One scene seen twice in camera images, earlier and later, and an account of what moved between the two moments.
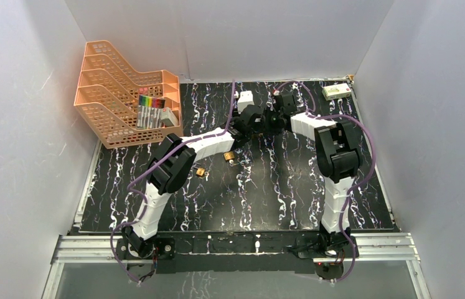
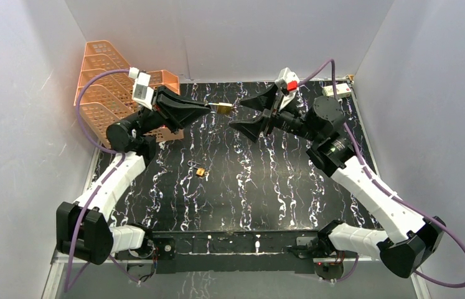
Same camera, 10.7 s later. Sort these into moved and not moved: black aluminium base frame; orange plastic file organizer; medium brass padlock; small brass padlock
Moved: medium brass padlock
Not moved: black aluminium base frame; orange plastic file organizer; small brass padlock
